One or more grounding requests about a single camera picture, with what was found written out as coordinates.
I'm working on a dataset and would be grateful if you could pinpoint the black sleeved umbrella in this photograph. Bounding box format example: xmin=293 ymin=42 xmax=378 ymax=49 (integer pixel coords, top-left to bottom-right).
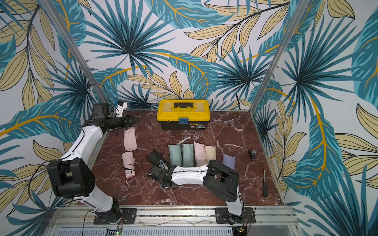
xmin=146 ymin=149 xmax=170 ymax=170

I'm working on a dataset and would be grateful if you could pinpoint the pink umbrella sleeve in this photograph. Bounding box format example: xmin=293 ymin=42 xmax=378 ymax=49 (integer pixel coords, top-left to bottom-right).
xmin=124 ymin=127 xmax=137 ymax=151

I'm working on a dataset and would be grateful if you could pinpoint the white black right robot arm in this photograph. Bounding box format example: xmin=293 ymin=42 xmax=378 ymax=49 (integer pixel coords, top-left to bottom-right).
xmin=149 ymin=160 xmax=244 ymax=216

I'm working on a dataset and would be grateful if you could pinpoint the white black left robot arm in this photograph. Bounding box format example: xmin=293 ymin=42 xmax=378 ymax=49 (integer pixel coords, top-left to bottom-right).
xmin=47 ymin=101 xmax=138 ymax=218

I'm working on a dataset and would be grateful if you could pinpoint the mint sleeved umbrella left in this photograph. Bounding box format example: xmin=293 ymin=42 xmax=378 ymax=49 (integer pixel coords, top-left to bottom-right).
xmin=168 ymin=144 xmax=183 ymax=166

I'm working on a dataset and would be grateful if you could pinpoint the mint sleeved umbrella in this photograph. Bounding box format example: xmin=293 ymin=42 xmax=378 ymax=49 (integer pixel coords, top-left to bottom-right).
xmin=182 ymin=144 xmax=194 ymax=167
xmin=168 ymin=144 xmax=183 ymax=166

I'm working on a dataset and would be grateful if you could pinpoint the mint sleeved umbrella right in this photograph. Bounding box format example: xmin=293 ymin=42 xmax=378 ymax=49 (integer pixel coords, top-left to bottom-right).
xmin=182 ymin=144 xmax=194 ymax=167

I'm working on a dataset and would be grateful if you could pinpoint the pink sleeved umbrella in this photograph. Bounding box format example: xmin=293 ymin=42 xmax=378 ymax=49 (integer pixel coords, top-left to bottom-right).
xmin=194 ymin=142 xmax=206 ymax=167

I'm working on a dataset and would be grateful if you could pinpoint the beige sleeved umbrella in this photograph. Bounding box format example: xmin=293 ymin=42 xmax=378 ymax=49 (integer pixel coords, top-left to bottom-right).
xmin=205 ymin=146 xmax=217 ymax=164

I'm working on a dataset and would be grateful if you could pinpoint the yellow black toolbox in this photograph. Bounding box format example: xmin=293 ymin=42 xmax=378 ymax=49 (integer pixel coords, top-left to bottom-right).
xmin=157 ymin=99 xmax=211 ymax=130

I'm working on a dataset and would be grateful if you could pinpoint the lavender sleeved umbrella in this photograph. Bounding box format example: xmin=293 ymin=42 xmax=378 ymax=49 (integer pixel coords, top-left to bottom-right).
xmin=222 ymin=153 xmax=236 ymax=170

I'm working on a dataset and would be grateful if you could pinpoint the small black electrical part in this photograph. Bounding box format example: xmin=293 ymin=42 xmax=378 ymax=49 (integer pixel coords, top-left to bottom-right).
xmin=248 ymin=149 xmax=257 ymax=162

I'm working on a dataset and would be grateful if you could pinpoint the aluminium frame rail left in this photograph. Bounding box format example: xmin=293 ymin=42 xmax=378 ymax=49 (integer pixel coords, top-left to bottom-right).
xmin=40 ymin=0 xmax=109 ymax=103

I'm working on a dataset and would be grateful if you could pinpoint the aluminium frame rail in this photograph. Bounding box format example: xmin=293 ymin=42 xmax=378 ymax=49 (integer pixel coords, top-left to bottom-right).
xmin=249 ymin=0 xmax=310 ymax=115
xmin=40 ymin=0 xmax=109 ymax=103

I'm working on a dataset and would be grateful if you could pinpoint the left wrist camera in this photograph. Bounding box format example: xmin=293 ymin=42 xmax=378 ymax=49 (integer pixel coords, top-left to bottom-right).
xmin=115 ymin=100 xmax=128 ymax=117

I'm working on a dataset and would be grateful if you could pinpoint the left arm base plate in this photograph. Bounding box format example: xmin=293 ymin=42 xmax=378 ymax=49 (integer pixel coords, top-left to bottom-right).
xmin=94 ymin=208 xmax=137 ymax=225

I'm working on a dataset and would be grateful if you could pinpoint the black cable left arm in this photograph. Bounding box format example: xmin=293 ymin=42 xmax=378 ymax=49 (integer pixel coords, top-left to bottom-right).
xmin=28 ymin=159 xmax=89 ymax=207

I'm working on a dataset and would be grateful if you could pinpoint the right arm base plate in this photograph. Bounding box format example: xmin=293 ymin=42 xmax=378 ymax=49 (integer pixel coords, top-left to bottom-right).
xmin=215 ymin=207 xmax=256 ymax=225

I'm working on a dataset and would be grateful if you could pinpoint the black handled screwdriver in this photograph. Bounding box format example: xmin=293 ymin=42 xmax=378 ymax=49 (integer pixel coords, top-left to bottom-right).
xmin=262 ymin=170 xmax=268 ymax=197

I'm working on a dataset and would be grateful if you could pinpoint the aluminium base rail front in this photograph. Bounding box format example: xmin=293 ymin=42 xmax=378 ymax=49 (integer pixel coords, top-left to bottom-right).
xmin=44 ymin=205 xmax=304 ymax=236

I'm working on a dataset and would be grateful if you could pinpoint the aluminium frame rail right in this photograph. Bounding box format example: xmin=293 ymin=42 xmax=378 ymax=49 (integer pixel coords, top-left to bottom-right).
xmin=249 ymin=0 xmax=310 ymax=115

